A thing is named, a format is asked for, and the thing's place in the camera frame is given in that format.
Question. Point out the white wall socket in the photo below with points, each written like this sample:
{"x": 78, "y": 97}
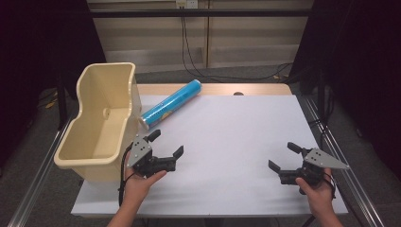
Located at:
{"x": 186, "y": 3}

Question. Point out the cream plastic bin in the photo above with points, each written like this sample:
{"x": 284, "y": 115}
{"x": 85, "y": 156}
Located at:
{"x": 104, "y": 119}

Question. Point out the black stand post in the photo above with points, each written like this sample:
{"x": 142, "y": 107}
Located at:
{"x": 321, "y": 97}
{"x": 62, "y": 104}

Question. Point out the person's left hand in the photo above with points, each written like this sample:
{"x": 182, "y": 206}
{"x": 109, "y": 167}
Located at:
{"x": 137, "y": 187}

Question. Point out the black horizontal bar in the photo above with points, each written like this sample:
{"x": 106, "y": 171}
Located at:
{"x": 220, "y": 13}

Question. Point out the person's right hand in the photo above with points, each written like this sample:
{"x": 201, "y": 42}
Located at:
{"x": 318, "y": 194}

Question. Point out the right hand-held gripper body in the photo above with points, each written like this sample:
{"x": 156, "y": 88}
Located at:
{"x": 318, "y": 159}

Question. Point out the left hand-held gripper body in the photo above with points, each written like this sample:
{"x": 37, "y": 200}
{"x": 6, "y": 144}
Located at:
{"x": 140, "y": 151}

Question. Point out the white table sheet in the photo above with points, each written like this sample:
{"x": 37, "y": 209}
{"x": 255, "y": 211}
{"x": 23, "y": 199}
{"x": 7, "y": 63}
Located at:
{"x": 230, "y": 142}

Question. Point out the metal frame rail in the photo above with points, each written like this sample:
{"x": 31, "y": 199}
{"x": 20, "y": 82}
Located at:
{"x": 350, "y": 183}
{"x": 38, "y": 179}

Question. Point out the blue roll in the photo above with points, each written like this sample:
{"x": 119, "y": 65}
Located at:
{"x": 171, "y": 102}

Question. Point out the dark curtain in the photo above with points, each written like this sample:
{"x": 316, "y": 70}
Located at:
{"x": 362, "y": 63}
{"x": 38, "y": 56}

